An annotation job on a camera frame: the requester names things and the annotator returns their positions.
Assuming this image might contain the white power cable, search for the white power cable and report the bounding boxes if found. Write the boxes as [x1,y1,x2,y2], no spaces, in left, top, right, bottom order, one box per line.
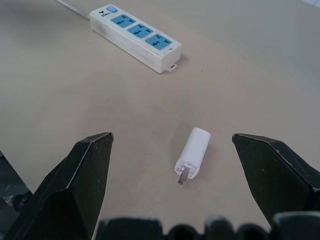
[56,0,91,21]

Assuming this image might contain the white plug adapter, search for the white plug adapter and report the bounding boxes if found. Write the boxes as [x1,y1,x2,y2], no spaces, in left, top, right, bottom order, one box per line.
[173,127,211,186]

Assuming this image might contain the white power strip blue sockets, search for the white power strip blue sockets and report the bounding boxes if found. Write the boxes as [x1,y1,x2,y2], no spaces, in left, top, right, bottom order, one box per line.
[89,4,183,74]

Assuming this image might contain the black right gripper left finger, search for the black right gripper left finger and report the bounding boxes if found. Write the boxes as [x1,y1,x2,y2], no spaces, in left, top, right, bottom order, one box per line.
[7,131,115,240]

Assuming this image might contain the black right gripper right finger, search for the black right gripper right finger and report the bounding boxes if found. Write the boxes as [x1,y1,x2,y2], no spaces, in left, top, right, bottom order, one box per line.
[232,133,320,228]

